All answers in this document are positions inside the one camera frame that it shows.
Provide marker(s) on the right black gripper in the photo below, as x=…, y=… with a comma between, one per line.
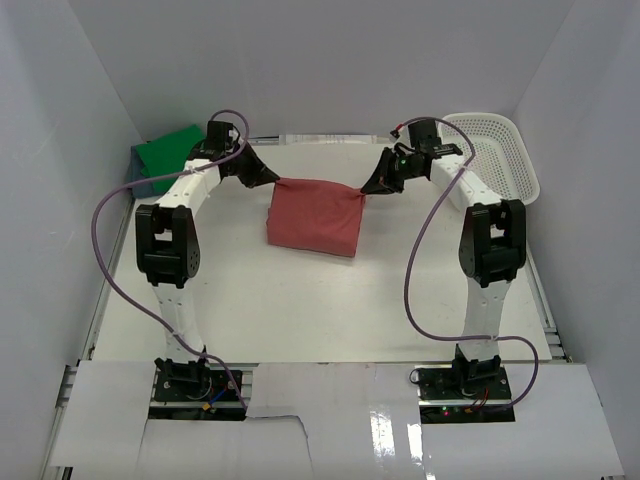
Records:
x=382, y=180

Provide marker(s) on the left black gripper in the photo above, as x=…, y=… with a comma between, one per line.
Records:
x=258, y=174

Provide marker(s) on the red t-shirt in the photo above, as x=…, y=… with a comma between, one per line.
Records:
x=315, y=215

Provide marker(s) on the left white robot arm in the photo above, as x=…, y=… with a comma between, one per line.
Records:
x=168, y=251

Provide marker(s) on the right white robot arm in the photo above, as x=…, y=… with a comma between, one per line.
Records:
x=492, y=246

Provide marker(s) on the white paper sheets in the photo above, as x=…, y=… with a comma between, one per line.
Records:
x=326, y=139

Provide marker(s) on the green folded t-shirt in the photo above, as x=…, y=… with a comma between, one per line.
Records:
x=165, y=155

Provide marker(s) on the white plastic basket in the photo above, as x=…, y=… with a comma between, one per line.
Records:
x=502, y=161

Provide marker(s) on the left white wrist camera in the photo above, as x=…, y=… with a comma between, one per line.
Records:
x=234, y=136

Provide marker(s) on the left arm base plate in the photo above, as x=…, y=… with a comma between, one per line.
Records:
x=190, y=392

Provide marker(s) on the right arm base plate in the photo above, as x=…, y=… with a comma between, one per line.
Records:
x=444, y=401

